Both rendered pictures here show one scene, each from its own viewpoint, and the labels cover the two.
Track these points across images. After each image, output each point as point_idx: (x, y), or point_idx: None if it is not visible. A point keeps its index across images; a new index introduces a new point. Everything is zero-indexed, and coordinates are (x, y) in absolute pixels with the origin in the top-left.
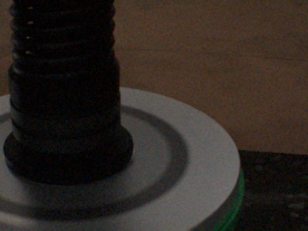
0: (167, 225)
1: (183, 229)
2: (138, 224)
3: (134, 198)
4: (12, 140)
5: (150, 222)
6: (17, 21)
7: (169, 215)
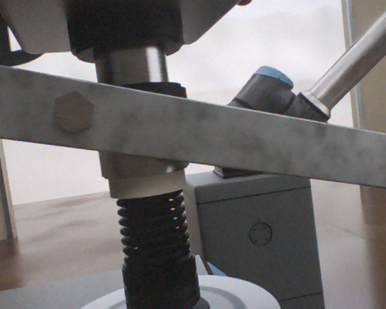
0: (98, 302)
1: (91, 302)
2: (112, 299)
3: (116, 308)
4: (200, 300)
5: (106, 301)
6: (175, 218)
7: (97, 306)
